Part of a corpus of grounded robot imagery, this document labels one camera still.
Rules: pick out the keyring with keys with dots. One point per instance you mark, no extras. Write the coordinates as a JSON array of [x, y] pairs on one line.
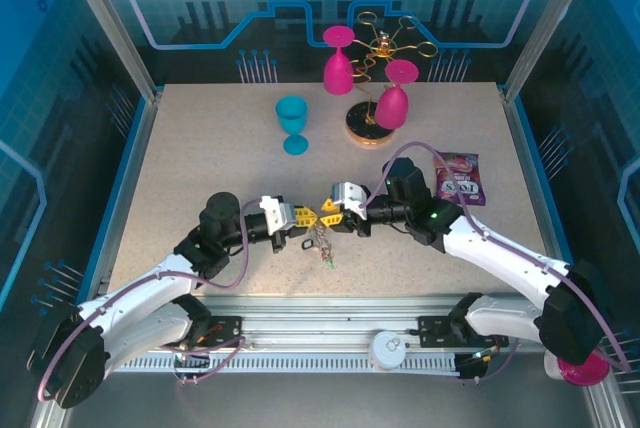
[[322, 243]]

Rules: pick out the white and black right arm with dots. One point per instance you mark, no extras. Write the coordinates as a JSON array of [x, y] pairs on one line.
[[500, 258]]

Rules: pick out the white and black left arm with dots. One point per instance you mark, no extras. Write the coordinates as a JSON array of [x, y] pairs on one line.
[[140, 298]]

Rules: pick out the purple candy bag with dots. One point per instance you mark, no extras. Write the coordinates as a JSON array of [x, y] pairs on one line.
[[465, 188]]

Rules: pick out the pink plastic goblet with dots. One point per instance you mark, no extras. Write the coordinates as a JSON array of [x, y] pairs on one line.
[[391, 108], [337, 75]]

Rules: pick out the teal plastic goblet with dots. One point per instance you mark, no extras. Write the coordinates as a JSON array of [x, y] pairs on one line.
[[291, 115]]

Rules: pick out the white tin can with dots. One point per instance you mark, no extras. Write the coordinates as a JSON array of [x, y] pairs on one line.
[[386, 353]]

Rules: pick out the pink and white cup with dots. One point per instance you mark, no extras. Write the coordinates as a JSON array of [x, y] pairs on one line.
[[580, 375]]

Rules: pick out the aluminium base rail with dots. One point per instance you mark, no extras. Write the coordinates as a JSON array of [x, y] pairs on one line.
[[310, 315]]

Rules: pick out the aluminium side rail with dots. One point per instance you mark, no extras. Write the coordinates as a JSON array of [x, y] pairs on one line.
[[541, 198], [121, 198]]

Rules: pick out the aluminium frame post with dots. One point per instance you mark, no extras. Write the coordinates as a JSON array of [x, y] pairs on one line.
[[548, 23], [115, 23]]

